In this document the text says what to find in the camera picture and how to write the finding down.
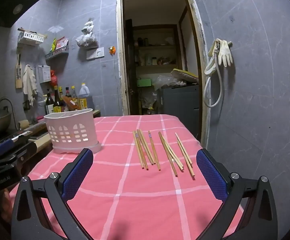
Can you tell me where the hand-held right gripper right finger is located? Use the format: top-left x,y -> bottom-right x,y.
196,148 -> 278,240

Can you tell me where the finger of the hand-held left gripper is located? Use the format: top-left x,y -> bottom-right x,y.
0,138 -> 35,160

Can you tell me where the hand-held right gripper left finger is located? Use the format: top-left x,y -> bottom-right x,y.
10,148 -> 94,240

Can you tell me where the white plastic utensil basket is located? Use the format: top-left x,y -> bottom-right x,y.
44,108 -> 101,154

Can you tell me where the group of wooden chopsticks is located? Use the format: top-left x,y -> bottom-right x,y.
132,129 -> 195,180

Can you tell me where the metal faucet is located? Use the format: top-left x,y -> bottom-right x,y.
0,97 -> 18,129

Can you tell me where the pink checkered tablecloth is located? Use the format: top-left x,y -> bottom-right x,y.
8,114 -> 247,240

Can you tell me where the dark pump bottle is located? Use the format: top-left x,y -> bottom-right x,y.
45,89 -> 55,115

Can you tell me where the wooden knife holder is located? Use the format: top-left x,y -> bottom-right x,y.
15,47 -> 23,89

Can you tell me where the white dish rag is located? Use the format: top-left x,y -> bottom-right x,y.
22,64 -> 38,107

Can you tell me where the orange seasoning packet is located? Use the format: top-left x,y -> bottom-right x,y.
62,95 -> 81,111

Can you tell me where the red plastic bag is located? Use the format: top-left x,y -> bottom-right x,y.
50,69 -> 59,88

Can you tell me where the plastic oil jug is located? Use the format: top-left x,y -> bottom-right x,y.
78,82 -> 94,110

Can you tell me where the yellow edged cushion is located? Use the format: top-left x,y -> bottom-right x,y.
170,68 -> 200,84

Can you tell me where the crumpled clear plastic sheet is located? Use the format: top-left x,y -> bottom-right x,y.
152,74 -> 185,90

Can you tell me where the clear hanging plastic bag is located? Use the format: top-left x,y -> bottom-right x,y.
75,19 -> 96,48

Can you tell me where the wooden storage shelf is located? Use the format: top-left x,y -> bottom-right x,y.
132,24 -> 185,80

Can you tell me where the white flexible hose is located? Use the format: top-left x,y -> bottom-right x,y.
203,55 -> 225,108

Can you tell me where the white metal wall box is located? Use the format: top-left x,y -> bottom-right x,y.
37,65 -> 52,83

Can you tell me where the grey wall shelf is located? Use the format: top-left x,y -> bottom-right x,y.
45,47 -> 69,61

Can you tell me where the white wall rack basket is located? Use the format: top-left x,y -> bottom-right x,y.
18,32 -> 45,46

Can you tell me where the white wall socket panel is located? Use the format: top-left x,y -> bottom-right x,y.
86,47 -> 105,60

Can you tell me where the wooden door frame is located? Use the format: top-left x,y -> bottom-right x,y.
116,0 -> 212,148

